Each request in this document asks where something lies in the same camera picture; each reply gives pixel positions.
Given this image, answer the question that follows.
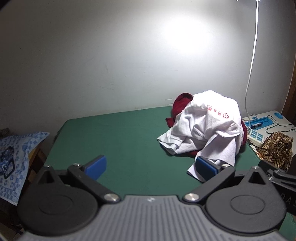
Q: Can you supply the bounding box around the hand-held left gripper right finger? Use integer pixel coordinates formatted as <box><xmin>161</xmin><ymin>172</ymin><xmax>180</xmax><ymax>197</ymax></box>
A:
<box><xmin>183</xmin><ymin>156</ymin><xmax>271</xmax><ymax>204</ymax></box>

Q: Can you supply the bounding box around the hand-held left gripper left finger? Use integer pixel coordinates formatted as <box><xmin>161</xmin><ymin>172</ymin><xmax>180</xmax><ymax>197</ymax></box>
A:
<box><xmin>37</xmin><ymin>155</ymin><xmax>121</xmax><ymax>204</ymax></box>

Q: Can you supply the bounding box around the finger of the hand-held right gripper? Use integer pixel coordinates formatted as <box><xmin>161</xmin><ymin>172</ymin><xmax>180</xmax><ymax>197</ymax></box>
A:
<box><xmin>258</xmin><ymin>159</ymin><xmax>296</xmax><ymax>186</ymax></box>

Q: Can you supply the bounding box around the white shirt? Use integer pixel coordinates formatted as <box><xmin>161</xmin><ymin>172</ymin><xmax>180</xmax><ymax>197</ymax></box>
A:
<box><xmin>157</xmin><ymin>90</ymin><xmax>242</xmax><ymax>181</ymax></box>

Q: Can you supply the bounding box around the tiger striped cloth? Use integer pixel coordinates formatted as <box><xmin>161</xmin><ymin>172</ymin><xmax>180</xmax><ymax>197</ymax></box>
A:
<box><xmin>257</xmin><ymin>131</ymin><xmax>294</xmax><ymax>172</ymax></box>

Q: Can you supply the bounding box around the green covered table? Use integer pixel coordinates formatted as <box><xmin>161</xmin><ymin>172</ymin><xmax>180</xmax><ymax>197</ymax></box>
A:
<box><xmin>43</xmin><ymin>105</ymin><xmax>296</xmax><ymax>232</ymax></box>

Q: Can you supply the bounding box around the white power strip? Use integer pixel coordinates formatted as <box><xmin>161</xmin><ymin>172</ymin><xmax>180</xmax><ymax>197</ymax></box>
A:
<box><xmin>245</xmin><ymin>128</ymin><xmax>265</xmax><ymax>148</ymax></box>

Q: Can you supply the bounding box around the white side table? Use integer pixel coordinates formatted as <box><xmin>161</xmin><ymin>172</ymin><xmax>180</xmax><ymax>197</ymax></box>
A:
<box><xmin>242</xmin><ymin>110</ymin><xmax>296</xmax><ymax>149</ymax></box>

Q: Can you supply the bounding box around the blue white tray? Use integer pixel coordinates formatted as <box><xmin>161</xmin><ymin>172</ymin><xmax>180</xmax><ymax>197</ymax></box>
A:
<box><xmin>242</xmin><ymin>110</ymin><xmax>287</xmax><ymax>131</ymax></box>

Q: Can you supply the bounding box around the dark red garment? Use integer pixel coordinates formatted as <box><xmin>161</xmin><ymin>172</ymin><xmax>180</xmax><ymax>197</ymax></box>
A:
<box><xmin>166</xmin><ymin>93</ymin><xmax>249</xmax><ymax>158</ymax></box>

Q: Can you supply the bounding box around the blue patterned cloth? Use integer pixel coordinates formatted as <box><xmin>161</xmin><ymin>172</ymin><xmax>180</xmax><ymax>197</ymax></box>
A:
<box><xmin>0</xmin><ymin>132</ymin><xmax>50</xmax><ymax>205</ymax></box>

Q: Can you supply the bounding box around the thin black cable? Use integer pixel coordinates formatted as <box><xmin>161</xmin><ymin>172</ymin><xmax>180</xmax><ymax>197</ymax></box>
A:
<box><xmin>265</xmin><ymin>115</ymin><xmax>296</xmax><ymax>135</ymax></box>

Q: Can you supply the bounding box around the wooden furniture frame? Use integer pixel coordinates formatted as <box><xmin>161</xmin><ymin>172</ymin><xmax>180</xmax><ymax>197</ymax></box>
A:
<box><xmin>28</xmin><ymin>141</ymin><xmax>48</xmax><ymax>179</ymax></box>

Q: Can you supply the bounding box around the wooden door frame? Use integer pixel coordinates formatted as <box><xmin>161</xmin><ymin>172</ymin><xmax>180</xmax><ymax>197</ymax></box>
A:
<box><xmin>282</xmin><ymin>80</ymin><xmax>296</xmax><ymax>122</ymax></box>

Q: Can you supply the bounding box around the white cable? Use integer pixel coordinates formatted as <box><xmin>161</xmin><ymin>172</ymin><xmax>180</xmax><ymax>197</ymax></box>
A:
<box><xmin>244</xmin><ymin>0</ymin><xmax>261</xmax><ymax>123</ymax></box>

